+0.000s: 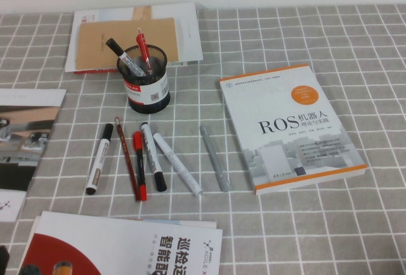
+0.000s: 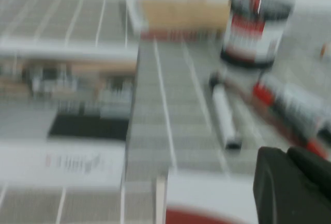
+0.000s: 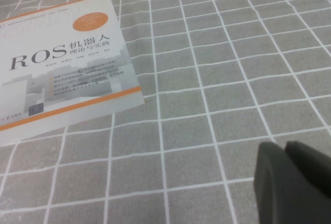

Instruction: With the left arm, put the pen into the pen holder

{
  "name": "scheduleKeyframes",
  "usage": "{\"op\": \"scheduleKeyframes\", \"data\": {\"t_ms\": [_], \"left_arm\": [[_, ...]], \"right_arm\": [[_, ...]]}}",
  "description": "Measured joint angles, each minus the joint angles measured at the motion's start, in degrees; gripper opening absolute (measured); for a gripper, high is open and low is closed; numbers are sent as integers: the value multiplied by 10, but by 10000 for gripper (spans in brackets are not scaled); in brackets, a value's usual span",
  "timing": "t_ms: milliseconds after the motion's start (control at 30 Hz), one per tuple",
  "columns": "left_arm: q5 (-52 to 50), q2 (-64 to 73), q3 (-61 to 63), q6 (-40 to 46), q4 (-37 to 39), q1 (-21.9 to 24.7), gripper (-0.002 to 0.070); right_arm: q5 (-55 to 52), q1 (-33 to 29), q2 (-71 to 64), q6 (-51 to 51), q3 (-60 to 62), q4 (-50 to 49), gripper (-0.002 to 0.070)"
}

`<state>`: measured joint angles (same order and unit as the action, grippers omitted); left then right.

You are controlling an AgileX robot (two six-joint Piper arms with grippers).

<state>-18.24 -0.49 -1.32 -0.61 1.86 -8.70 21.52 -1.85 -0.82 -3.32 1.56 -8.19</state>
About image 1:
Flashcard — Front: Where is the white marker with brown label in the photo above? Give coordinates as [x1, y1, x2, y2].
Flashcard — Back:
[85, 123, 114, 196]

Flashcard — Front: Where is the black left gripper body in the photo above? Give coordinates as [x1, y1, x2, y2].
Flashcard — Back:
[0, 245, 10, 275]

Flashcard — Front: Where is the red white AgileX brochure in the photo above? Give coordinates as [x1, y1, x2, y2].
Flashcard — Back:
[17, 210, 223, 275]

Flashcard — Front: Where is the white marker with printed text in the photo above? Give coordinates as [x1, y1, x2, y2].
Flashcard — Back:
[140, 122, 168, 192]

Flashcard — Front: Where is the small white card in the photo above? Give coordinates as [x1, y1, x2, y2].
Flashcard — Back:
[0, 188, 28, 222]

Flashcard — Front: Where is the brochure with photo cover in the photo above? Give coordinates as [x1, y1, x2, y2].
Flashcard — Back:
[0, 89, 67, 191]

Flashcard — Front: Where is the all white paint marker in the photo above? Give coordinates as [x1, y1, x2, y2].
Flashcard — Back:
[152, 132, 204, 196]

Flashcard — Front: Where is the brown kraft notebook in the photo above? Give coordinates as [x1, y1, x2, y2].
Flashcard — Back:
[75, 17, 180, 72]

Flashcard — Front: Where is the large white booklet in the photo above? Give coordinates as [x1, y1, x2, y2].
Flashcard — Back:
[65, 1, 204, 73]

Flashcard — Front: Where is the white marker with black cap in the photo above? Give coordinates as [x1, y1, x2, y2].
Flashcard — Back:
[105, 37, 147, 77]

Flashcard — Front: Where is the red and black marker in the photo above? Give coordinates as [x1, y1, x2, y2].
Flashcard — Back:
[132, 130, 148, 201]

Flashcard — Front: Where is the red gel pen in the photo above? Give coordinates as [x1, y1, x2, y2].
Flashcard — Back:
[136, 27, 154, 76]

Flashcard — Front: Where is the black mesh pen holder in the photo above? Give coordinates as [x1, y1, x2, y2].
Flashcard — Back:
[116, 44, 171, 115]

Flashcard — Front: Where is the dark red wooden pencil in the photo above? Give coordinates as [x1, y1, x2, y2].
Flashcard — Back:
[114, 116, 141, 203]

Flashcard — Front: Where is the white orange ROS book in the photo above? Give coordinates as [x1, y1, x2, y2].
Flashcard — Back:
[218, 64, 369, 196]

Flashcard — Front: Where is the grey pen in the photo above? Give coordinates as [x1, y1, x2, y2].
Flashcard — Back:
[199, 124, 232, 193]

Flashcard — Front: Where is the grey checked tablecloth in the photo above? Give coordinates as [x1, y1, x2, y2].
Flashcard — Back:
[0, 1, 406, 275]

